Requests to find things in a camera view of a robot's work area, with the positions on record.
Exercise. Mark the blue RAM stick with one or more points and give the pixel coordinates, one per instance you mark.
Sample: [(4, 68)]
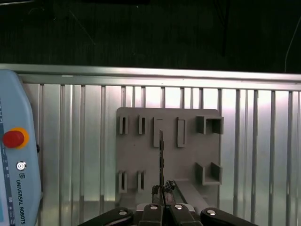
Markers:
[(161, 153)]

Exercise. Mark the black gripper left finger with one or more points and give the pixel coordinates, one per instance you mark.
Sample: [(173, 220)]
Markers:
[(152, 214)]

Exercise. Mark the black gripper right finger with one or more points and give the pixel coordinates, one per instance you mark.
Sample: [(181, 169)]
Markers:
[(178, 214)]

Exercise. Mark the pale blue teach pendant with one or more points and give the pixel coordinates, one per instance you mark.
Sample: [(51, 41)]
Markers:
[(21, 113)]

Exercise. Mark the grey parts rack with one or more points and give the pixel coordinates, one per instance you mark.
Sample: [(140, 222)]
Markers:
[(145, 155)]

